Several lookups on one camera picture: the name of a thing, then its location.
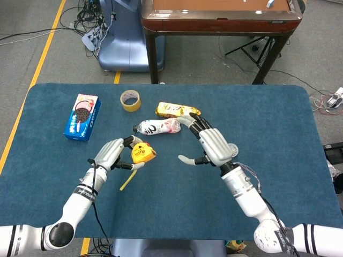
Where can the blue-grey machine base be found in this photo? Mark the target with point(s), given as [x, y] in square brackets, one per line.
[126, 45]

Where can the black tripod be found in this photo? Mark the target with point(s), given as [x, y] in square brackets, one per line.
[254, 51]

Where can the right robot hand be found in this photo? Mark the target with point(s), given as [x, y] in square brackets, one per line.
[215, 146]

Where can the yellow snack bag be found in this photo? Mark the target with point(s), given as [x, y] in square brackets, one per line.
[171, 109]

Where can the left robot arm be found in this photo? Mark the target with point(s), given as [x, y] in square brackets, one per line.
[80, 198]

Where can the blue-grey robot torso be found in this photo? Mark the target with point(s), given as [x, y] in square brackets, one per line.
[166, 247]

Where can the clear round paper clip tub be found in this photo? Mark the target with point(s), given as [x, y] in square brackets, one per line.
[234, 149]

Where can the blue white mahjong tile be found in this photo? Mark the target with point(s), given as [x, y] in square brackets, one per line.
[270, 3]

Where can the blue table mat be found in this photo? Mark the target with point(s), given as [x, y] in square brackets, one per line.
[174, 203]

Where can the blue Oreo cookie box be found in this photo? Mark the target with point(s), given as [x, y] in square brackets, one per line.
[83, 117]

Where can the white-labelled plastic drink bottle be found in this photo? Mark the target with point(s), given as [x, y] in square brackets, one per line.
[155, 127]

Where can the brown mahjong table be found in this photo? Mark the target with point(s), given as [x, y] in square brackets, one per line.
[222, 24]

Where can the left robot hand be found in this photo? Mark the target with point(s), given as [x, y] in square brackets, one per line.
[108, 154]

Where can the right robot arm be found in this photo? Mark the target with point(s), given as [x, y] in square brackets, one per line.
[246, 192]

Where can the yellow packing tape roll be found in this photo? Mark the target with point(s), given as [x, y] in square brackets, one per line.
[132, 107]

